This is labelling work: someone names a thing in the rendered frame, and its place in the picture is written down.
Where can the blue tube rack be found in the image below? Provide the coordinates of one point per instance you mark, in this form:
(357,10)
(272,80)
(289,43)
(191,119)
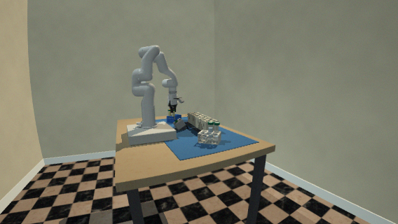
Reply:
(170,119)

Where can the beige box with green button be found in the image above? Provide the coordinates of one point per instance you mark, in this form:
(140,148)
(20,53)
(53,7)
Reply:
(180,125)

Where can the blue flat mat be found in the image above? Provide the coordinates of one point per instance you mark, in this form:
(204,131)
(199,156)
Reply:
(187,146)

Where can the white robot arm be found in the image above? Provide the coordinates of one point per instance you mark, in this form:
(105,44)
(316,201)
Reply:
(149,55)

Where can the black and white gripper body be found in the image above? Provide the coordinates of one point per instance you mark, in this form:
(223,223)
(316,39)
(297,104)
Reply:
(171,99)

